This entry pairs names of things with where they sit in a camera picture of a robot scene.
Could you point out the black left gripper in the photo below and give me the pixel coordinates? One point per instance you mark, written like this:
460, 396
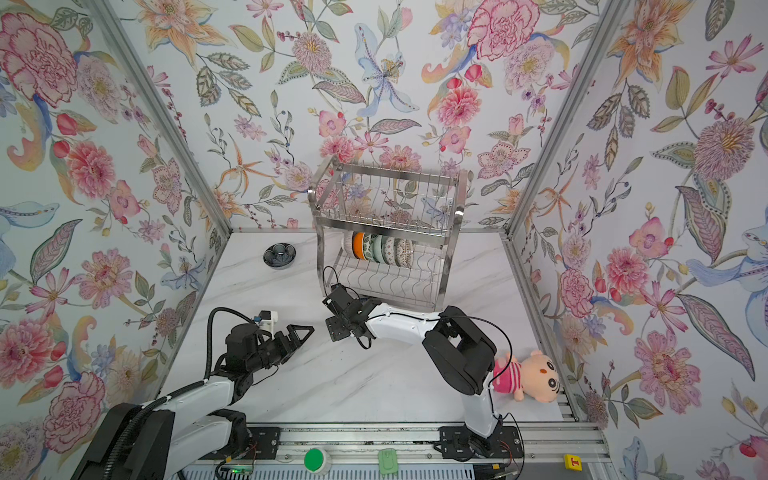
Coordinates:
286, 349

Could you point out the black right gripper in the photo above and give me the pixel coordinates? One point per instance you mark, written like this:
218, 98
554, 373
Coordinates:
335, 330

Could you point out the pale green bowl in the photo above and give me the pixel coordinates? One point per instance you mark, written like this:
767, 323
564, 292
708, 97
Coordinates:
377, 249

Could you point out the white bowl orange outside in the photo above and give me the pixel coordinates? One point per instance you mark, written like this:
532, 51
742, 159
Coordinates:
358, 245

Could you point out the green leaf pattern bowl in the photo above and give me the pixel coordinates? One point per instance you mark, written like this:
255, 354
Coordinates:
367, 247

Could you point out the grey striped bowl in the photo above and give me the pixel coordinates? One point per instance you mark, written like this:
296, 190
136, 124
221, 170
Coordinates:
347, 243

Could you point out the white lattice pattern bowl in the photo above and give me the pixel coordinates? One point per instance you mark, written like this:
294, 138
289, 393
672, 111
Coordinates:
404, 251

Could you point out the stainless steel dish rack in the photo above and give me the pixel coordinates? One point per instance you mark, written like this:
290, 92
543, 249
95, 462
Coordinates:
425, 207

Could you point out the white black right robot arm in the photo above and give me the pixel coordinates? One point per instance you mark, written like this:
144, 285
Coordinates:
462, 353

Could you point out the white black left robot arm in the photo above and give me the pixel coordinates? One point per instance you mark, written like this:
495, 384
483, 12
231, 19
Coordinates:
158, 439

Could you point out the black patterned bowl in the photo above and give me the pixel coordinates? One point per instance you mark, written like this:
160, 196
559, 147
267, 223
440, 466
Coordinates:
279, 255

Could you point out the green round button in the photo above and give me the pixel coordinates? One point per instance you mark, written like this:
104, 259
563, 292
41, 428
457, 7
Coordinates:
317, 461

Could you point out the light green rectangular device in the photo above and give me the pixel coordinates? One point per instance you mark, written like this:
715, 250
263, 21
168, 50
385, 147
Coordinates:
388, 462

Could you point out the pink plush pig toy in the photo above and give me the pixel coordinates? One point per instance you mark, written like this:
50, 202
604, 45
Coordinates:
535, 377

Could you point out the yellow tag block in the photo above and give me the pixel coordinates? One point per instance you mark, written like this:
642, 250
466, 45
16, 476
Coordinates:
573, 463

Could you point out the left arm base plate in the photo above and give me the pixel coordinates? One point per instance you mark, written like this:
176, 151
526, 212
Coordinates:
261, 443

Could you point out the aluminium front rail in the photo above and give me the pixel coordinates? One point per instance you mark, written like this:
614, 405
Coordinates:
353, 448

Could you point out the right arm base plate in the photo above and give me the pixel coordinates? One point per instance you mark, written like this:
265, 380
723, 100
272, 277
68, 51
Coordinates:
461, 444

